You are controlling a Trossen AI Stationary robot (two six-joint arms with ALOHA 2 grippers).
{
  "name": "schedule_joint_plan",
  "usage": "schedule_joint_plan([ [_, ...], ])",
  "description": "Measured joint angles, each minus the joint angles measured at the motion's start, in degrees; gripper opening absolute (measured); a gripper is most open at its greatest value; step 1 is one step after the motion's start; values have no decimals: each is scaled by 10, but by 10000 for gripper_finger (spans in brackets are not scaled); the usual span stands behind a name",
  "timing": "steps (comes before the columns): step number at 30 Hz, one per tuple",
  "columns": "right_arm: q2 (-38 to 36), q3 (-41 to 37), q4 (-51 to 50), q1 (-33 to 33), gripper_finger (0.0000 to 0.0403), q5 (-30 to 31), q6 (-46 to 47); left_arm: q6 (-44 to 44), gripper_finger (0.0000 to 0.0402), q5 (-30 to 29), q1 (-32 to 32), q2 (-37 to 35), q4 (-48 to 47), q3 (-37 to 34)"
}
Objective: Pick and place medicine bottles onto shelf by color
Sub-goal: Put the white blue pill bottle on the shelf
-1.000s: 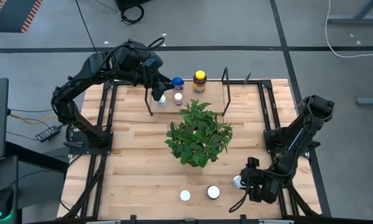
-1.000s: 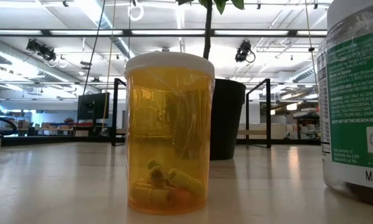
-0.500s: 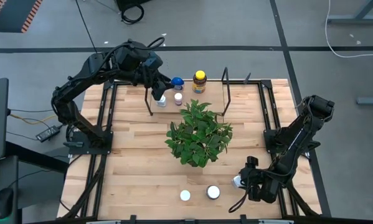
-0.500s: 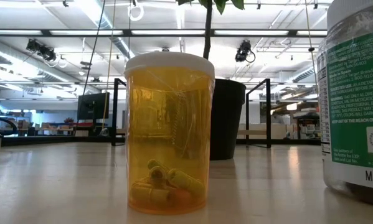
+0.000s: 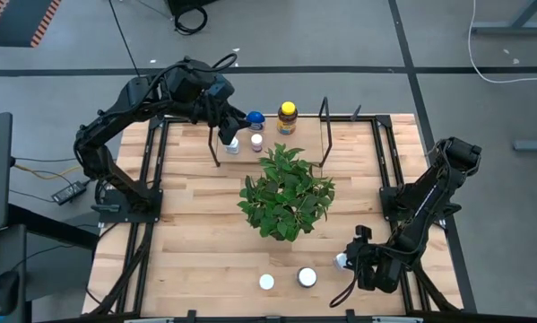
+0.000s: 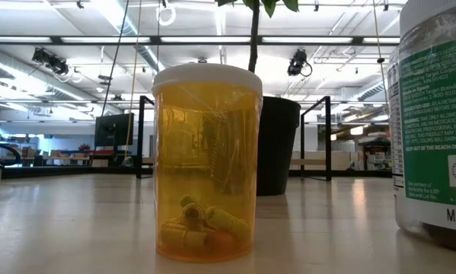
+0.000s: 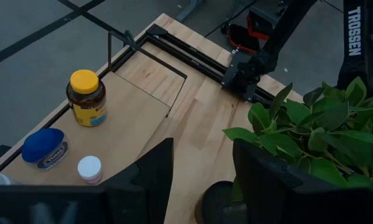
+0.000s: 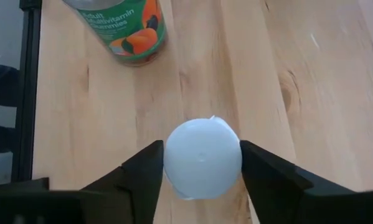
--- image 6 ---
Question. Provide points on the black background monitor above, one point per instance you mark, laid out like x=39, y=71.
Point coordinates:
x=113, y=129

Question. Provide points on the black overhead beam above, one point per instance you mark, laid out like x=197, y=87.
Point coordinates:
x=155, y=39

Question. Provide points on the background workbench with bins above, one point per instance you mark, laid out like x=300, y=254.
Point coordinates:
x=60, y=158

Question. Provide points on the green plant in black pot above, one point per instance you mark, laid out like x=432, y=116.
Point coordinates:
x=279, y=144

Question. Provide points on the white-lidded jar with green label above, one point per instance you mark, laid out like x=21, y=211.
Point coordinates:
x=433, y=114

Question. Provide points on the background storage rack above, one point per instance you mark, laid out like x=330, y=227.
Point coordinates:
x=376, y=156

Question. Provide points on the black ceiling spotlight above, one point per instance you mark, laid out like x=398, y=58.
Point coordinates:
x=298, y=61
x=50, y=61

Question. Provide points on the wooden shelf with black frame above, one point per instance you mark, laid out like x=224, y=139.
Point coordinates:
x=328, y=137

